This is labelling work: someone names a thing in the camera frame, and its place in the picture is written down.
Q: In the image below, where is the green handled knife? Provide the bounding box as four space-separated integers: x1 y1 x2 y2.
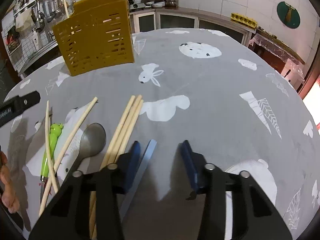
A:
40 123 63 201

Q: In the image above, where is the light blue utensil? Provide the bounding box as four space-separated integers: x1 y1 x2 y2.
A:
119 139 157 222

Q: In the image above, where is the left hand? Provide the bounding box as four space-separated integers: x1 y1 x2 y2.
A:
1 151 20 213

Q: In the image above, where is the grey metal spoon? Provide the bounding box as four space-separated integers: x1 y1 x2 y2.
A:
63 123 106 183

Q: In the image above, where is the faucet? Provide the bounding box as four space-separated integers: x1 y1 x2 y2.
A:
35 11 53 42

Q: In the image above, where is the grey patterned tablecloth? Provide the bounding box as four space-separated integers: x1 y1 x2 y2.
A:
1 29 319 239

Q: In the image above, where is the hanging utensil rack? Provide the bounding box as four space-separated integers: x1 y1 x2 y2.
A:
14 0 65 33

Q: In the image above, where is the yellow utensil holder basket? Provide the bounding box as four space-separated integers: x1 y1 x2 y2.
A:
53 0 135 76

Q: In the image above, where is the glass door cabinet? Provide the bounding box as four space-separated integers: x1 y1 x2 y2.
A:
130 8 255 47

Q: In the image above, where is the yellow egg tray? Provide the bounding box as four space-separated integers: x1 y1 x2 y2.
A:
230 13 258 29

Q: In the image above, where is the green round wall plate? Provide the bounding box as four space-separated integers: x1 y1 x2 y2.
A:
277 1 300 29

